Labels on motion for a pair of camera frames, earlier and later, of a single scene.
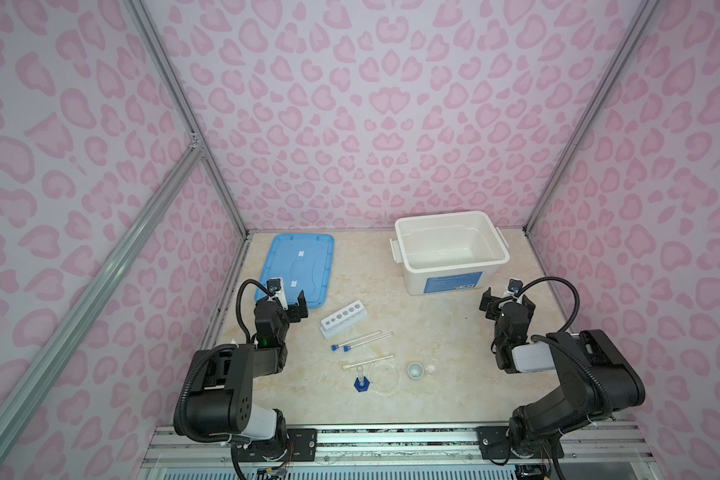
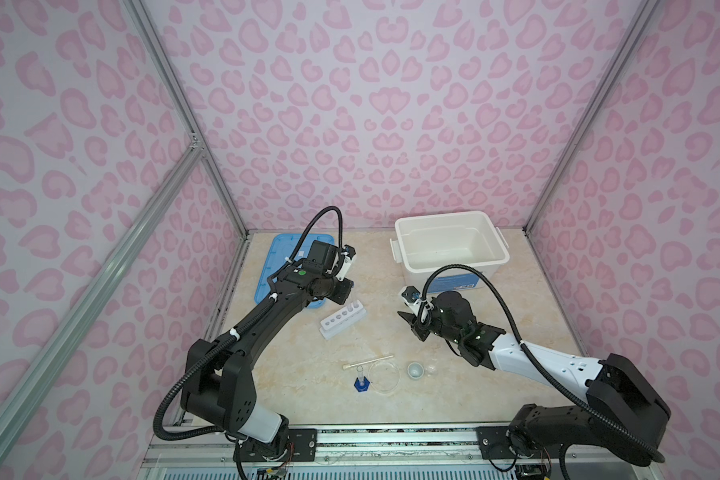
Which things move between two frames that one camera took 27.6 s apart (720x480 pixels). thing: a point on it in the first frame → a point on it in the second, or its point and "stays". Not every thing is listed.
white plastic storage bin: [445, 253] stays
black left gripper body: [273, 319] → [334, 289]
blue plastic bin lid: [303, 263] stays
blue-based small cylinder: [361, 383] stays
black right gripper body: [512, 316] → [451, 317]
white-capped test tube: [346, 366] stays
